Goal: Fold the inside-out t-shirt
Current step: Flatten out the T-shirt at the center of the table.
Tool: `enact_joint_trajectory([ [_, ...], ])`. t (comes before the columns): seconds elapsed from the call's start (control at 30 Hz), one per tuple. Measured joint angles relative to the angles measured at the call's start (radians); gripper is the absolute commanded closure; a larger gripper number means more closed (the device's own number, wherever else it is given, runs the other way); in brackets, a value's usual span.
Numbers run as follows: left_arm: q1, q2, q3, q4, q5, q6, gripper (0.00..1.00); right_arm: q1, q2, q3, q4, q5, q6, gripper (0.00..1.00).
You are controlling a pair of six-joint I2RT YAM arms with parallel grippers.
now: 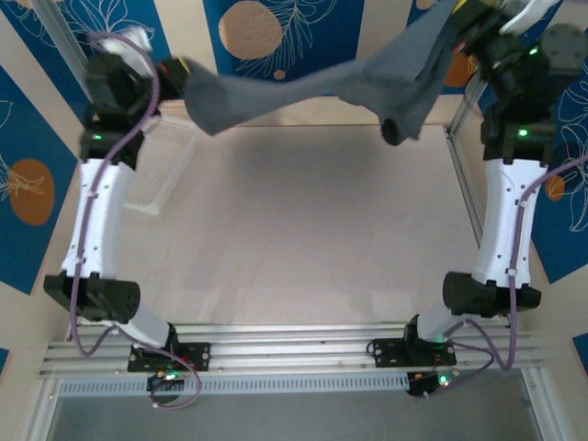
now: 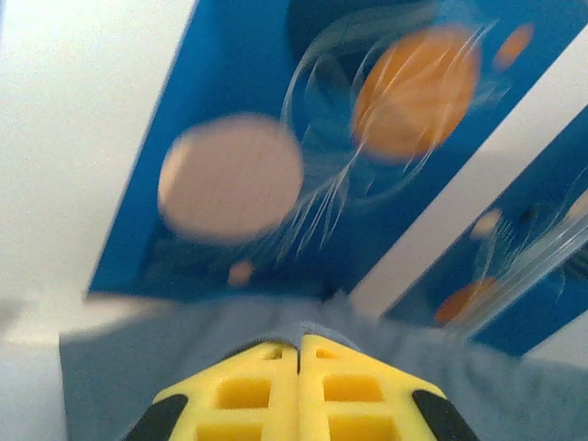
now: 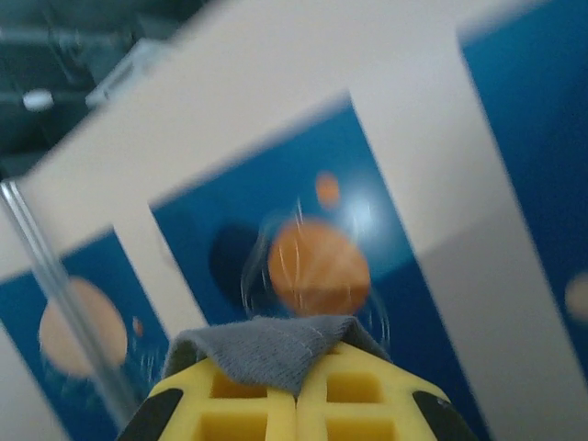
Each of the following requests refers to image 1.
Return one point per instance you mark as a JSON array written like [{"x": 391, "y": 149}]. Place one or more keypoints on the aluminium corner post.
[
  {"x": 464, "y": 115},
  {"x": 59, "y": 27}
]

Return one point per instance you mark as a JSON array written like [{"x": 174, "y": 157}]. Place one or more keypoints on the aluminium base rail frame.
[{"x": 285, "y": 349}]

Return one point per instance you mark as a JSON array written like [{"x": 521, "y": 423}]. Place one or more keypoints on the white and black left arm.
[{"x": 103, "y": 220}]

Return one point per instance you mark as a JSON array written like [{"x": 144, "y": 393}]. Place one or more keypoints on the white plastic mesh basket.
[{"x": 161, "y": 170}]

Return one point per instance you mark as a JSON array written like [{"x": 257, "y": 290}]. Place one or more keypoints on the grey t-shirt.
[{"x": 321, "y": 87}]

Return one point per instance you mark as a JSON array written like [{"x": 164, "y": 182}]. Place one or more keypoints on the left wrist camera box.
[{"x": 128, "y": 41}]

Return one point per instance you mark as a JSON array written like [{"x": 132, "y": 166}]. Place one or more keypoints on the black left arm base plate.
[{"x": 200, "y": 356}]

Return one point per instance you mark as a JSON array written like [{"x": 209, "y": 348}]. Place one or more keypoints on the aluminium frame bar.
[
  {"x": 41, "y": 413},
  {"x": 544, "y": 409}
]

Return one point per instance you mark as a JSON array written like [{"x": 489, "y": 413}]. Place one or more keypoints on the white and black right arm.
[{"x": 498, "y": 220}]

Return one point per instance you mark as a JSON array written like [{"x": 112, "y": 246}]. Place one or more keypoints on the aluminium table side rail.
[{"x": 461, "y": 174}]

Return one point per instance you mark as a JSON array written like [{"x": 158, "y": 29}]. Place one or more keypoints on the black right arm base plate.
[{"x": 386, "y": 353}]

